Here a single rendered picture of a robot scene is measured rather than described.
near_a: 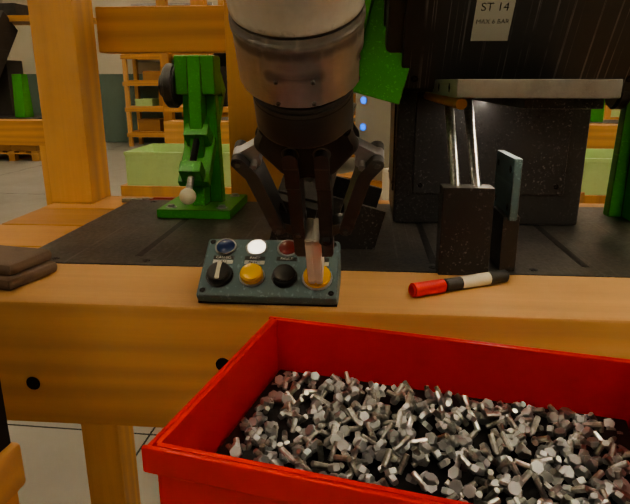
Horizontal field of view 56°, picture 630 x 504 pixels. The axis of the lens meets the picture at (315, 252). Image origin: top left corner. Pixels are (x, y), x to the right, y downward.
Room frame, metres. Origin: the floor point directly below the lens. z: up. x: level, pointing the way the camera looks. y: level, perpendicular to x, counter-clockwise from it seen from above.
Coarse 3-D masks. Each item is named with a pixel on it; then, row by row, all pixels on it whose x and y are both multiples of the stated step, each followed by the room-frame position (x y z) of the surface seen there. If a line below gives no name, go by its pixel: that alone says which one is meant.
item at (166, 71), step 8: (168, 64) 1.05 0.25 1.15; (168, 72) 1.03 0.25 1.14; (160, 80) 1.03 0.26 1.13; (168, 80) 1.03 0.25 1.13; (160, 88) 1.04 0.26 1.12; (168, 88) 1.03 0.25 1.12; (168, 96) 1.03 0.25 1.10; (176, 96) 1.05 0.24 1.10; (168, 104) 1.04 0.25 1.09; (176, 104) 1.05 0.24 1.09
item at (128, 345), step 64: (0, 320) 0.59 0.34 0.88; (64, 320) 0.59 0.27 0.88; (128, 320) 0.58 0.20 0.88; (192, 320) 0.58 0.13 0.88; (256, 320) 0.57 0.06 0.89; (320, 320) 0.57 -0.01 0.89; (384, 320) 0.56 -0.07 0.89; (448, 320) 0.55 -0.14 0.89; (512, 320) 0.55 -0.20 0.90; (576, 320) 0.55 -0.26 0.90; (64, 384) 0.59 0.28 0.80; (128, 384) 0.58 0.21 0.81; (192, 384) 0.58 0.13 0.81
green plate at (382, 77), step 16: (368, 0) 0.79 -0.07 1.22; (368, 16) 0.80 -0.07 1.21; (368, 32) 0.80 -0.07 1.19; (384, 32) 0.80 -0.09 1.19; (368, 48) 0.80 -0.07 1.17; (384, 48) 0.80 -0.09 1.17; (368, 64) 0.80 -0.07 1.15; (384, 64) 0.80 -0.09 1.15; (400, 64) 0.80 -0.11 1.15; (368, 80) 0.80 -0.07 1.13; (384, 80) 0.80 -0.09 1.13; (400, 80) 0.80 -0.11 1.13; (384, 96) 0.80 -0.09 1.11; (400, 96) 0.80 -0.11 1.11
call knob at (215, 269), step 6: (216, 264) 0.60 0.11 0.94; (222, 264) 0.60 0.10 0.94; (210, 270) 0.59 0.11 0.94; (216, 270) 0.59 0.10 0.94; (222, 270) 0.59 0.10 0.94; (228, 270) 0.59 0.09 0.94; (210, 276) 0.59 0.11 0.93; (216, 276) 0.58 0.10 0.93; (222, 276) 0.58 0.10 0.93; (228, 276) 0.59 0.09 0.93; (216, 282) 0.58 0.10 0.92; (222, 282) 0.59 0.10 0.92
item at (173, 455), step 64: (256, 384) 0.45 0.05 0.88; (320, 384) 0.46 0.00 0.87; (384, 384) 0.46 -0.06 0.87; (448, 384) 0.45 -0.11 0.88; (512, 384) 0.43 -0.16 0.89; (576, 384) 0.42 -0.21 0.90; (192, 448) 0.34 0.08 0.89; (256, 448) 0.35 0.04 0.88; (320, 448) 0.35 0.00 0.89; (384, 448) 0.35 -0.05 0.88; (448, 448) 0.35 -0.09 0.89; (512, 448) 0.35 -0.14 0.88; (576, 448) 0.36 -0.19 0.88
